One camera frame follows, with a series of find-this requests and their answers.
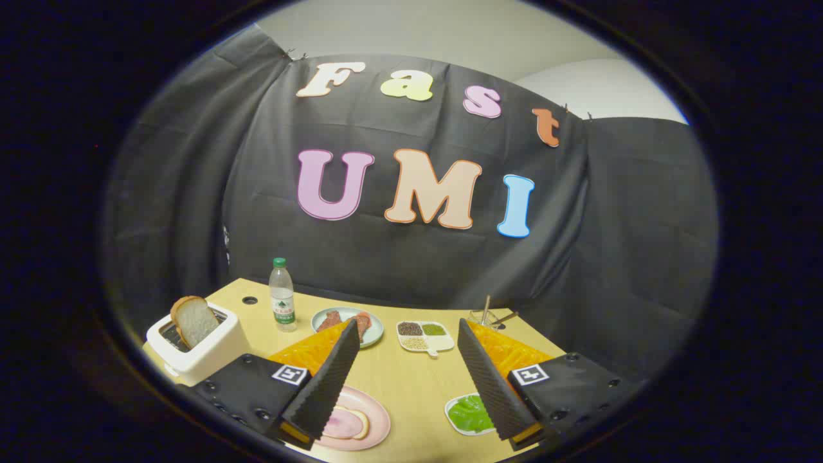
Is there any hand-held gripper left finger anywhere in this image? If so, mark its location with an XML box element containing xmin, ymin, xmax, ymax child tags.
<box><xmin>190</xmin><ymin>318</ymin><xmax>361</xmax><ymax>451</ymax></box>

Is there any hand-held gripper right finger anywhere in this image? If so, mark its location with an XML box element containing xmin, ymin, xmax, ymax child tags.
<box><xmin>457</xmin><ymin>318</ymin><xmax>644</xmax><ymax>452</ymax></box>

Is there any bread slice with ham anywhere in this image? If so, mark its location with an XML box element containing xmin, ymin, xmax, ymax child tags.
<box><xmin>321</xmin><ymin>406</ymin><xmax>370</xmax><ymax>440</ymax></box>

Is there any white square plate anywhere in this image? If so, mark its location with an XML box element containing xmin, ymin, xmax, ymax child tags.
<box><xmin>445</xmin><ymin>392</ymin><xmax>499</xmax><ymax>437</ymax></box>

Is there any pink round plate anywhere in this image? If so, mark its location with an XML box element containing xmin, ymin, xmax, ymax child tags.
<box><xmin>315</xmin><ymin>386</ymin><xmax>391</xmax><ymax>451</ymax></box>

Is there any pale green round plate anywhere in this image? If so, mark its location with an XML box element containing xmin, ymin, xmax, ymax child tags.
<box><xmin>311</xmin><ymin>307</ymin><xmax>384</xmax><ymax>349</ymax></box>

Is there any white divided grain dish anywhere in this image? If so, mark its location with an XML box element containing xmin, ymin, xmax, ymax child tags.
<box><xmin>396</xmin><ymin>320</ymin><xmax>455</xmax><ymax>358</ymax></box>

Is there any clear plastic water bottle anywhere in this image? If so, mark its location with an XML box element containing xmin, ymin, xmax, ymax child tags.
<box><xmin>269</xmin><ymin>258</ymin><xmax>298</xmax><ymax>332</ymax></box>

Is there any white toaster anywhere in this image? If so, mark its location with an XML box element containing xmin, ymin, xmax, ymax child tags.
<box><xmin>146</xmin><ymin>302</ymin><xmax>251</xmax><ymax>386</ymax></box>

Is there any black backdrop cloth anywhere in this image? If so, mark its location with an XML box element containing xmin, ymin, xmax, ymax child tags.
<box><xmin>103</xmin><ymin>26</ymin><xmax>719</xmax><ymax>386</ymax></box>

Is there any white bread slice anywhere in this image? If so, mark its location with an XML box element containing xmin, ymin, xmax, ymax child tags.
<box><xmin>170</xmin><ymin>296</ymin><xmax>221</xmax><ymax>349</ymax></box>

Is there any wire utensil basket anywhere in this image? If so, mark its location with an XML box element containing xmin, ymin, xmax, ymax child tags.
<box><xmin>468</xmin><ymin>310</ymin><xmax>509</xmax><ymax>330</ymax></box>

